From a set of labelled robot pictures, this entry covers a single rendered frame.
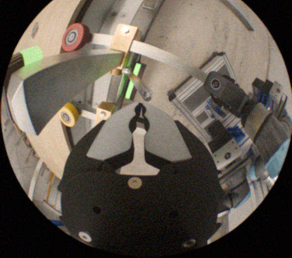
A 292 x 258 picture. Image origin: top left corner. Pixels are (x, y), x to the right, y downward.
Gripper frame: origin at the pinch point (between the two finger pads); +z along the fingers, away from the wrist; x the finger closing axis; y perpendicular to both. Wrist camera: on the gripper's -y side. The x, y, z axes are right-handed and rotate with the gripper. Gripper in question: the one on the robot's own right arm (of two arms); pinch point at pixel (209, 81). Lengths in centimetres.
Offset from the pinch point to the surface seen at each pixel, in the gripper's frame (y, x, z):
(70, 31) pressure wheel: -42.6, 1.7, -8.8
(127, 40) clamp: -27.2, 1.0, -5.1
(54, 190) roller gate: -418, -824, -77
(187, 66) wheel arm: -11.0, 0.5, -3.8
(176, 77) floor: 17, -14, 83
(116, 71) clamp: -27.5, -7.3, -4.8
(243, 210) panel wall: 255, -120, -119
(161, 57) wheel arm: -18.2, -0.3, -4.0
